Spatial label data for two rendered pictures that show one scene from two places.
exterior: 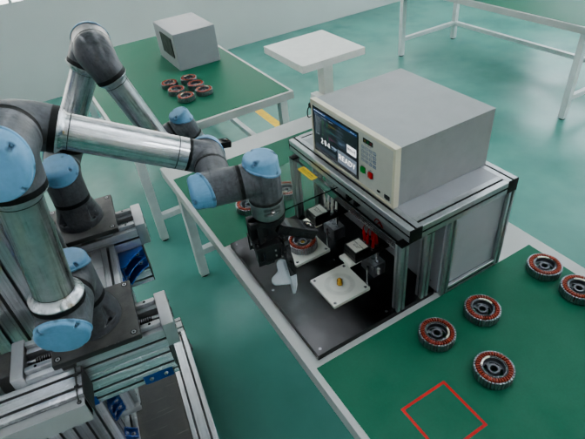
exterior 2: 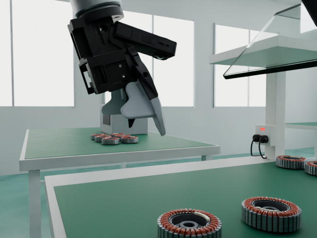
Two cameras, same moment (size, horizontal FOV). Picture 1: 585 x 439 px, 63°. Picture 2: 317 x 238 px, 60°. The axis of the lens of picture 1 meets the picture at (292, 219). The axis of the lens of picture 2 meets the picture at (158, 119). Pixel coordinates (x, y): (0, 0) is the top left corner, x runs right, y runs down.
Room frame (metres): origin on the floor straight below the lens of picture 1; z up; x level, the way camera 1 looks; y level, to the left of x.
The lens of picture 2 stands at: (1.22, 0.22, 0.98)
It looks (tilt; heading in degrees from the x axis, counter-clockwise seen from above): 2 degrees down; 2
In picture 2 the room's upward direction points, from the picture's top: straight up
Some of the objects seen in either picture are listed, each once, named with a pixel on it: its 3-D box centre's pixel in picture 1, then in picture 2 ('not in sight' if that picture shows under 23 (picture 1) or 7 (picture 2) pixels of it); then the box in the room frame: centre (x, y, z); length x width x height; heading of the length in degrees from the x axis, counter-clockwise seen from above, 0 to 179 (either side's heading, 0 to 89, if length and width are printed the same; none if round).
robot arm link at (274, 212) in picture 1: (267, 206); not in sight; (0.86, 0.05, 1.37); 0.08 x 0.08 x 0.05
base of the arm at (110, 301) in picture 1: (86, 307); not in sight; (0.89, 0.57, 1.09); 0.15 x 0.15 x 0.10
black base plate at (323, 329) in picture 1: (324, 266); not in sight; (1.28, -0.10, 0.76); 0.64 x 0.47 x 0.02; 27
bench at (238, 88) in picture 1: (176, 118); (98, 179); (3.48, 0.81, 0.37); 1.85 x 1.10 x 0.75; 27
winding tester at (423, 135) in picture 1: (396, 131); not in sight; (1.40, -0.38, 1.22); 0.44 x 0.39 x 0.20; 27
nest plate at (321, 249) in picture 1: (303, 247); not in sight; (1.38, -0.03, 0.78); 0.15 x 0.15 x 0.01; 27
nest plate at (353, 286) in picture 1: (339, 285); not in sight; (1.16, -0.14, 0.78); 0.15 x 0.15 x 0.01; 27
